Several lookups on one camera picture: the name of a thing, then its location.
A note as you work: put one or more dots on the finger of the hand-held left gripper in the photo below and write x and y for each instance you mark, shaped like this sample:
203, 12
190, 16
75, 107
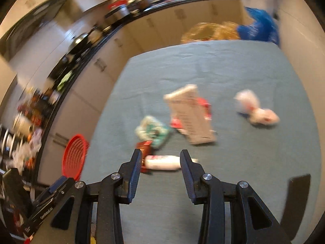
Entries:
58, 184
15, 195

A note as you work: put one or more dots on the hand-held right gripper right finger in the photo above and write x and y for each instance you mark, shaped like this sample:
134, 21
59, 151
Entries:
188, 180

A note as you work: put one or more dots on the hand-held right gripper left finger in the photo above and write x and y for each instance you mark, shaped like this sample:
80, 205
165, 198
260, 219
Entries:
134, 178

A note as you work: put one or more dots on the red plastic basket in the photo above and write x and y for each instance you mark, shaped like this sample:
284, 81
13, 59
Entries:
73, 157

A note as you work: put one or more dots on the white tube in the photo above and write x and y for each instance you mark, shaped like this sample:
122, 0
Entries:
162, 162

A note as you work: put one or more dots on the small red box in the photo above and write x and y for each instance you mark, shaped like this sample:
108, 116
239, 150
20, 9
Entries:
144, 146

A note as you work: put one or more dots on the green white packet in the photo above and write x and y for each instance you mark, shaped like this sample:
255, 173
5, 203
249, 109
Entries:
152, 131

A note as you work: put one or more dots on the small red white wrapper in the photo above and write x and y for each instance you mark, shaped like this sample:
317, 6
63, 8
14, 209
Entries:
176, 124

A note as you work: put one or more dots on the white medicine box purple stripe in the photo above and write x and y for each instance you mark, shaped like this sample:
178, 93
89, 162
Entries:
190, 117

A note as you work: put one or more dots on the red snack wrapper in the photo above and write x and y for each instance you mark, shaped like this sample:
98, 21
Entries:
205, 105

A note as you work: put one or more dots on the knotted white plastic bag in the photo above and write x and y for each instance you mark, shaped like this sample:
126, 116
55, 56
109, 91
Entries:
254, 111

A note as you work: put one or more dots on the crumpled clear plastic bag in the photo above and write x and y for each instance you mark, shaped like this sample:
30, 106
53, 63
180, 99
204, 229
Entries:
30, 147

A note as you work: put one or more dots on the cream electric kettle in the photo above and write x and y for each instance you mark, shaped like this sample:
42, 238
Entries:
22, 125

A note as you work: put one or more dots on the cluster of sauce bottles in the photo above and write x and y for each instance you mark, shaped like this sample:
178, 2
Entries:
38, 104

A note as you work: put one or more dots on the green vegetables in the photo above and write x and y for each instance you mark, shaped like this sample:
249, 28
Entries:
64, 81

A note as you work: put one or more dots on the blue-grey tablecloth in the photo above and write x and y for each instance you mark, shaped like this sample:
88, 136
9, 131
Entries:
215, 68

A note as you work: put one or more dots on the wok with steel lid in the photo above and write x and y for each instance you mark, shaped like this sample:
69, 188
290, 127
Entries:
78, 43

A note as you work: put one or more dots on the cream base cabinets black counter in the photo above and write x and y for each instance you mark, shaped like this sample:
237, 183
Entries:
157, 33

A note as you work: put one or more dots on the yellow plastic bag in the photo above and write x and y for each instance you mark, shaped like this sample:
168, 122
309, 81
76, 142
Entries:
208, 31

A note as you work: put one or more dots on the steel range hood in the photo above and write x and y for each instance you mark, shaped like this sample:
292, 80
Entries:
33, 22

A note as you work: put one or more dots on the steel rice cooker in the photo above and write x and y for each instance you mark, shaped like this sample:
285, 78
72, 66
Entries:
119, 10

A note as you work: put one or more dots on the blue plastic bag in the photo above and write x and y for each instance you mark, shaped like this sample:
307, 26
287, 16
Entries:
259, 25

